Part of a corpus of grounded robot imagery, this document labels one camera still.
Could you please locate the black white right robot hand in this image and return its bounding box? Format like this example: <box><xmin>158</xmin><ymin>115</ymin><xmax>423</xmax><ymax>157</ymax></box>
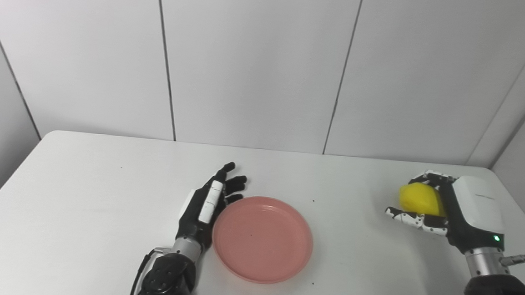
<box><xmin>382</xmin><ymin>167</ymin><xmax>510</xmax><ymax>257</ymax></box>

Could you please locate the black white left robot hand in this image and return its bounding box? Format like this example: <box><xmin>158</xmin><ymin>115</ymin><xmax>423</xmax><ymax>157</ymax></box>
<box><xmin>175</xmin><ymin>158</ymin><xmax>249</xmax><ymax>252</ymax></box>

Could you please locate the yellow lemon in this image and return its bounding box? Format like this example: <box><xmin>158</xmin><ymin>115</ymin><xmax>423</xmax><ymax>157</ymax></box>
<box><xmin>397</xmin><ymin>181</ymin><xmax>449</xmax><ymax>219</ymax></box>

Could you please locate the pink round plate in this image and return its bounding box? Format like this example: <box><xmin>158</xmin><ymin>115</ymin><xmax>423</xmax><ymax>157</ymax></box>
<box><xmin>209</xmin><ymin>193</ymin><xmax>317</xmax><ymax>287</ymax></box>

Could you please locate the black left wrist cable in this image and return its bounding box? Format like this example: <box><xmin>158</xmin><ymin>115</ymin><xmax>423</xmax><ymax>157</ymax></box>
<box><xmin>128</xmin><ymin>245</ymin><xmax>171</xmax><ymax>295</ymax></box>

